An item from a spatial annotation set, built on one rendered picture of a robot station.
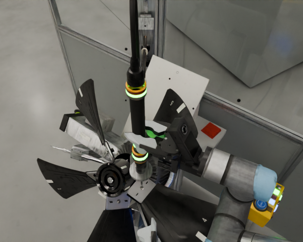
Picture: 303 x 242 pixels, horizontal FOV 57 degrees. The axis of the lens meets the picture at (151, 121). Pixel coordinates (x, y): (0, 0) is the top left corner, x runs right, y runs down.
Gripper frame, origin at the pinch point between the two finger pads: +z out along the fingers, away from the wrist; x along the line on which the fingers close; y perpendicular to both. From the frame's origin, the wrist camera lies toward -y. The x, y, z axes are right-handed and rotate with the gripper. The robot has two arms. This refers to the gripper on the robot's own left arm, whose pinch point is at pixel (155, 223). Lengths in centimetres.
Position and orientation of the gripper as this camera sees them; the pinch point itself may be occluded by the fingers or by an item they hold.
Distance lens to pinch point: 94.8
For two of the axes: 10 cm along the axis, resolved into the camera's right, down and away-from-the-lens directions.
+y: -9.9, 0.8, 0.7
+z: -0.2, -7.7, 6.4
